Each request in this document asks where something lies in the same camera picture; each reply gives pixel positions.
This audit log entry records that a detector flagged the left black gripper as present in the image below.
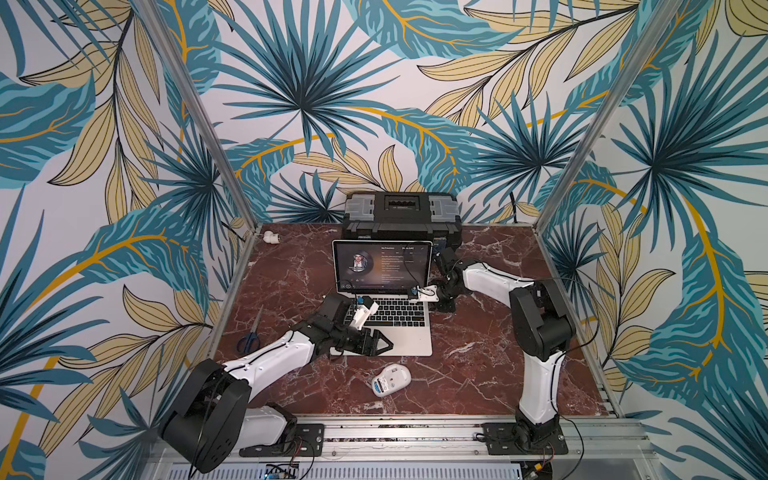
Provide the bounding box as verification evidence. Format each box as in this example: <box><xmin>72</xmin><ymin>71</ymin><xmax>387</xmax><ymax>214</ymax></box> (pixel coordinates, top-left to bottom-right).
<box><xmin>332</xmin><ymin>324</ymin><xmax>394</xmax><ymax>356</ymax></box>

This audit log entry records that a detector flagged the white wireless mouse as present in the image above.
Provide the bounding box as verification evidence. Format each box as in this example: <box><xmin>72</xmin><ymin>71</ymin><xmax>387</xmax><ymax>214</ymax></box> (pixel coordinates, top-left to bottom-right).
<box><xmin>371</xmin><ymin>364</ymin><xmax>412</xmax><ymax>398</ymax></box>

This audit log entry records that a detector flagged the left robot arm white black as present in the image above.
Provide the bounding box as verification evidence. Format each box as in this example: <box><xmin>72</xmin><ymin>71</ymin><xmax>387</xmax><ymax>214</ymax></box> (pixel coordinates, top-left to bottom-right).
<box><xmin>159</xmin><ymin>293</ymin><xmax>393</xmax><ymax>475</ymax></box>

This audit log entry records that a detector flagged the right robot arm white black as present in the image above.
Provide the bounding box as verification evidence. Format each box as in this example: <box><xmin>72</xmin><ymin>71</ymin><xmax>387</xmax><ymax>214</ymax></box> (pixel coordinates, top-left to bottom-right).
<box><xmin>433</xmin><ymin>248</ymin><xmax>575</xmax><ymax>441</ymax></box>

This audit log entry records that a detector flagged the silver laptop with black keyboard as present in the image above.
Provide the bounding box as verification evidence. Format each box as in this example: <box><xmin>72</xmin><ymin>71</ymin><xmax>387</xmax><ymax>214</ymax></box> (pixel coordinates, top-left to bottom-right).
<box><xmin>332</xmin><ymin>240</ymin><xmax>433</xmax><ymax>357</ymax></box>

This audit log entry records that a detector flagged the black and grey toolbox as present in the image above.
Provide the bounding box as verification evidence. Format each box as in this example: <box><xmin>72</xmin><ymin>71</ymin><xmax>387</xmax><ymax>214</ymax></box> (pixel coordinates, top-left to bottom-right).
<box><xmin>341</xmin><ymin>192</ymin><xmax>462</xmax><ymax>250</ymax></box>

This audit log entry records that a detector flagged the small white plastic fitting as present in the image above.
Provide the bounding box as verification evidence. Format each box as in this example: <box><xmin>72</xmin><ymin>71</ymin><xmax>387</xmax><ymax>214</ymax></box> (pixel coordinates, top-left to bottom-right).
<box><xmin>262</xmin><ymin>230</ymin><xmax>280</xmax><ymax>245</ymax></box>

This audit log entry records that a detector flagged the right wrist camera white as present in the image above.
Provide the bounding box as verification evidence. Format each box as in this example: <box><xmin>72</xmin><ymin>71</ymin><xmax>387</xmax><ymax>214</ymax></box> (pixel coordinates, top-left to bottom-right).
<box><xmin>408</xmin><ymin>285</ymin><xmax>439</xmax><ymax>303</ymax></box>

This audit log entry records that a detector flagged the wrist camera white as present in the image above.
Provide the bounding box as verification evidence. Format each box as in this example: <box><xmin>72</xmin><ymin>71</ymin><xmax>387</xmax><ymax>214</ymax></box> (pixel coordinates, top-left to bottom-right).
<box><xmin>350</xmin><ymin>296</ymin><xmax>379</xmax><ymax>330</ymax></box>
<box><xmin>408</xmin><ymin>285</ymin><xmax>439</xmax><ymax>303</ymax></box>

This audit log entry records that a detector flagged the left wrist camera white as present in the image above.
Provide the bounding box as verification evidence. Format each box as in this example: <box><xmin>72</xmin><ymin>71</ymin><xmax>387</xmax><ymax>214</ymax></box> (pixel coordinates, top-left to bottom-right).
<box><xmin>350</xmin><ymin>296</ymin><xmax>379</xmax><ymax>330</ymax></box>

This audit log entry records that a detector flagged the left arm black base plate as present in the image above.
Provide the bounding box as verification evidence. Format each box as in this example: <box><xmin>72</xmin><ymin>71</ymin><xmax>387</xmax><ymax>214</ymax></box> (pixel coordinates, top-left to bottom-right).
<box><xmin>236</xmin><ymin>423</ymin><xmax>325</xmax><ymax>458</ymax></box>

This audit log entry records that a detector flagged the aluminium front rail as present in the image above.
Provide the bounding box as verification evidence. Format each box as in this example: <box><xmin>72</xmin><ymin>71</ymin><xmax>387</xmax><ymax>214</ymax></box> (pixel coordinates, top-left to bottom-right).
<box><xmin>140</xmin><ymin>415</ymin><xmax>661</xmax><ymax>480</ymax></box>

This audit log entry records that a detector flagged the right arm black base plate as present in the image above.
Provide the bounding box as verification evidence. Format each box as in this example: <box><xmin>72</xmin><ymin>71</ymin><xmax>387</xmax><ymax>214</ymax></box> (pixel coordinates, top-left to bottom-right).
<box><xmin>474</xmin><ymin>422</ymin><xmax>569</xmax><ymax>457</ymax></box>

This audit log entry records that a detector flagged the right aluminium frame post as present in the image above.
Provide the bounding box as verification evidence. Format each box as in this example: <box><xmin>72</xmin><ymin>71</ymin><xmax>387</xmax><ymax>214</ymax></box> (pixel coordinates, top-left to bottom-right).
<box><xmin>533</xmin><ymin>0</ymin><xmax>682</xmax><ymax>236</ymax></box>

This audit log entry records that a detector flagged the aluminium frame post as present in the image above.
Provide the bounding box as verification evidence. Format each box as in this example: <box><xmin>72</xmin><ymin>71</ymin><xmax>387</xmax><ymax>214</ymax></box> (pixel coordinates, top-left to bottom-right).
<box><xmin>533</xmin><ymin>0</ymin><xmax>682</xmax><ymax>236</ymax></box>
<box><xmin>135</xmin><ymin>1</ymin><xmax>257</xmax><ymax>230</ymax></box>

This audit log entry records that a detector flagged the left aluminium frame post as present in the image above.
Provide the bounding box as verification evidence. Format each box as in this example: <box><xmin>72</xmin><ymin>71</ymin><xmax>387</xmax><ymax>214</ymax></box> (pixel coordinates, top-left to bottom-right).
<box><xmin>135</xmin><ymin>1</ymin><xmax>257</xmax><ymax>230</ymax></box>

